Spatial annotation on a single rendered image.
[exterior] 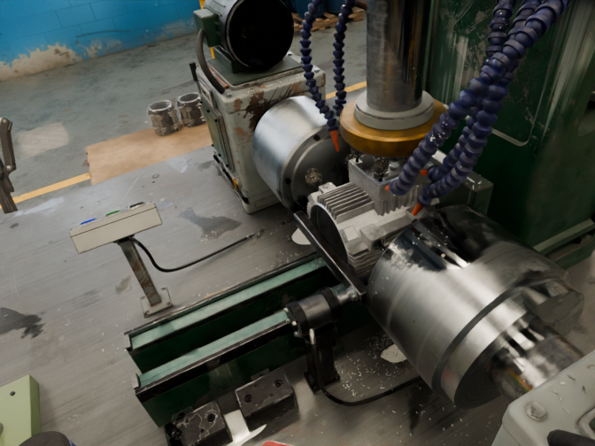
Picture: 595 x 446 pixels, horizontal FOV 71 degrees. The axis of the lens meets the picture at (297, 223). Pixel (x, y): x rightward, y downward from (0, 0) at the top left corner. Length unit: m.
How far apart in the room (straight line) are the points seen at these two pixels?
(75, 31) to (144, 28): 0.81
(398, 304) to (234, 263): 0.60
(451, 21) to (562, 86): 0.25
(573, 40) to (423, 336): 0.46
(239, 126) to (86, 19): 5.12
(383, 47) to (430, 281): 0.34
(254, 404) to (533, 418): 0.48
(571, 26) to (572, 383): 0.47
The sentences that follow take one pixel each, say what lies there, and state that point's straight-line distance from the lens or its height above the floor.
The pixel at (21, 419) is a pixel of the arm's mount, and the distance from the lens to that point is 1.01.
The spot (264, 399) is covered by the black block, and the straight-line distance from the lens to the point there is 0.81.
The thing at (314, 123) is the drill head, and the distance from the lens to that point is 0.90.
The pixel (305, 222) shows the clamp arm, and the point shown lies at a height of 1.03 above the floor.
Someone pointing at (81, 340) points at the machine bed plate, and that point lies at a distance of 1.11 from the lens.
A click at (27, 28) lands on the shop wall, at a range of 6.14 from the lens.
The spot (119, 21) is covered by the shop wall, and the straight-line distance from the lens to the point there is 6.18.
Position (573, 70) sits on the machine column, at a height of 1.32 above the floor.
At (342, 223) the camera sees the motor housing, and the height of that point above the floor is 1.08.
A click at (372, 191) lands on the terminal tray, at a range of 0.76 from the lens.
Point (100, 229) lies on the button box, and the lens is 0.92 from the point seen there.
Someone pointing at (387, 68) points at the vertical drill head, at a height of 1.34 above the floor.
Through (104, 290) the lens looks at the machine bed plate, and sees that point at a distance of 1.20.
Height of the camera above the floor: 1.58
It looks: 40 degrees down
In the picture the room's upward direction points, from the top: 8 degrees counter-clockwise
